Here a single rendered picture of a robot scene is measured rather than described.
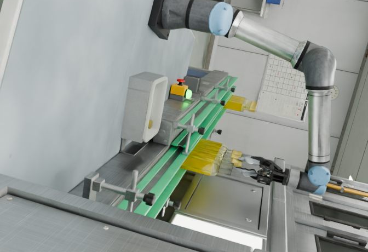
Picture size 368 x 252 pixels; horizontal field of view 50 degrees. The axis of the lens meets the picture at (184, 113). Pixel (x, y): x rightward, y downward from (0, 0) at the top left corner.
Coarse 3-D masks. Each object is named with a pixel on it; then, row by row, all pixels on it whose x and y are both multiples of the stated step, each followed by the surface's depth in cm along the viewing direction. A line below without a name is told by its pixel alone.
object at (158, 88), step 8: (160, 80) 139; (152, 88) 133; (160, 88) 149; (152, 96) 134; (160, 96) 150; (152, 104) 151; (160, 104) 151; (152, 112) 152; (160, 112) 151; (152, 120) 152; (160, 120) 152; (144, 128) 138; (152, 128) 152; (144, 136) 137; (152, 136) 146
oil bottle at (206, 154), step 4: (196, 148) 169; (192, 152) 164; (196, 152) 164; (200, 152) 165; (204, 152) 166; (208, 152) 167; (204, 156) 163; (208, 156) 163; (212, 156) 163; (216, 156) 164; (220, 156) 166; (216, 160) 162; (220, 160) 163; (220, 164) 164
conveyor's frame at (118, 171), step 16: (208, 80) 271; (192, 96) 209; (176, 112) 171; (160, 144) 157; (112, 160) 133; (128, 160) 136; (144, 160) 138; (112, 176) 121; (128, 176) 123; (80, 192) 108; (96, 192) 110; (112, 192) 111
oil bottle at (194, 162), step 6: (192, 156) 160; (198, 156) 162; (186, 162) 159; (192, 162) 159; (198, 162) 158; (204, 162) 158; (210, 162) 158; (216, 162) 159; (186, 168) 160; (192, 168) 159; (198, 168) 159; (204, 168) 158; (210, 168) 158; (216, 168) 157; (210, 174) 158; (216, 174) 159
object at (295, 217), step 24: (288, 168) 220; (288, 192) 188; (336, 192) 204; (168, 216) 148; (288, 216) 163; (312, 216) 172; (336, 216) 177; (360, 216) 181; (288, 240) 145; (312, 240) 152; (336, 240) 154; (360, 240) 155
